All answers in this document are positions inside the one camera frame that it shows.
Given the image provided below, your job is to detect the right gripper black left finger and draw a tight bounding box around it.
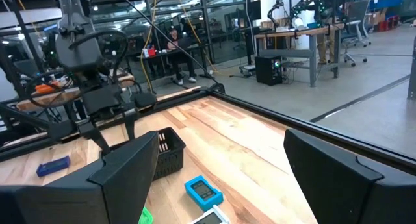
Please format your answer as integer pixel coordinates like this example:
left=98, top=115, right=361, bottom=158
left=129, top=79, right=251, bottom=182
left=45, top=130, right=160, bottom=224

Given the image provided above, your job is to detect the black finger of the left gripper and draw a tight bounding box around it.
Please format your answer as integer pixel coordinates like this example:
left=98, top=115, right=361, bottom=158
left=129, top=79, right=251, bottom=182
left=77, top=121, right=112, bottom=156
left=123, top=109, right=138, bottom=142

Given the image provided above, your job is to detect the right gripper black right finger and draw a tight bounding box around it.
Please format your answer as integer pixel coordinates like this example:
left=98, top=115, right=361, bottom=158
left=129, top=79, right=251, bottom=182
left=283, top=128, right=416, bottom=224

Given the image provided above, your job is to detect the grey office chair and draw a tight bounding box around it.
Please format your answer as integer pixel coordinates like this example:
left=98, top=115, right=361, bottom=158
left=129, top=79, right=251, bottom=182
left=340, top=0, right=372, bottom=68

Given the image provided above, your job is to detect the green plastic basket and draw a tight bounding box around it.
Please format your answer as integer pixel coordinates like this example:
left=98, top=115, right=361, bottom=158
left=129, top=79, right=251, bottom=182
left=138, top=206, right=154, bottom=224

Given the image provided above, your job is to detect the black plastic basket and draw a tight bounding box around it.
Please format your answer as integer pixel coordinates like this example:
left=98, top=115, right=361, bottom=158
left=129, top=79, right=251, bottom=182
left=110, top=126, right=187, bottom=181

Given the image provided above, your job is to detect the navy blue digital clock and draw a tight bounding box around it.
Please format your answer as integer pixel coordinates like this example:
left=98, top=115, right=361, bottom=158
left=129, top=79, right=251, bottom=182
left=36, top=155, right=72, bottom=178

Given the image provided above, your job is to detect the orange box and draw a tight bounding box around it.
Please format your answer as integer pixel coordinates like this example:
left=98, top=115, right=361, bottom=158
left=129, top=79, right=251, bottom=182
left=34, top=82, right=62, bottom=95

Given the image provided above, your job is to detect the black desk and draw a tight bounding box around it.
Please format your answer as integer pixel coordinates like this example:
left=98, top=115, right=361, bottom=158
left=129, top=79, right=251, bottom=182
left=126, top=44, right=209, bottom=79

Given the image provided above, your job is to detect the white digital clock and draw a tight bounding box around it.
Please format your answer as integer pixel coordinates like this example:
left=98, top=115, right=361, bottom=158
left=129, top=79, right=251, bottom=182
left=190, top=204, right=231, bottom=224

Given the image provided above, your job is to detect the person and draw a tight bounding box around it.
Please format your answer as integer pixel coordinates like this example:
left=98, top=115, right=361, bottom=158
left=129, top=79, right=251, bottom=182
left=166, top=25, right=198, bottom=86
left=315, top=14, right=336, bottom=66

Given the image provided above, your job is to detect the wooden top grey workbench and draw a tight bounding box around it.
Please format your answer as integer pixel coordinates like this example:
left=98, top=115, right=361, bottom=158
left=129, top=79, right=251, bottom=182
left=255, top=22, right=345, bottom=88

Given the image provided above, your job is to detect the black computer tower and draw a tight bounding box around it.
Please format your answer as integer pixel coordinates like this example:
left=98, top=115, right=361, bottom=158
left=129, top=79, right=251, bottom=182
left=255, top=55, right=283, bottom=86

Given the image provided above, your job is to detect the black monitor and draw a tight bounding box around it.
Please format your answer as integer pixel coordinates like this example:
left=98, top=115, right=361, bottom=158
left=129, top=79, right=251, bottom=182
left=248, top=0, right=262, bottom=22

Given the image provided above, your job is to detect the yellow hanging cable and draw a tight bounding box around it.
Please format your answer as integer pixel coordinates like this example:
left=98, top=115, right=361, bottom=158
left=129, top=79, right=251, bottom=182
left=175, top=0, right=225, bottom=77
left=139, top=0, right=159, bottom=92

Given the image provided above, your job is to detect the black frame clamp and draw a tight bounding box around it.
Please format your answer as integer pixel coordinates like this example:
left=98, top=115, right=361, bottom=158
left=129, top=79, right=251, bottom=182
left=207, top=82, right=226, bottom=94

